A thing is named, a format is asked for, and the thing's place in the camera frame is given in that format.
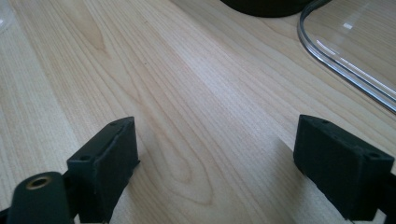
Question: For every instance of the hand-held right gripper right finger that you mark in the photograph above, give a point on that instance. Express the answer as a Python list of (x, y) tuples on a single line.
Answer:
[(339, 168)]

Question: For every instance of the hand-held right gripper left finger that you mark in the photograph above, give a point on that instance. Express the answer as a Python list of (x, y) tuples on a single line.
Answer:
[(102, 161)]

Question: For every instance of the black round object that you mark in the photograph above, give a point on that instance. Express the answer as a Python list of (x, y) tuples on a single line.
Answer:
[(267, 6)]

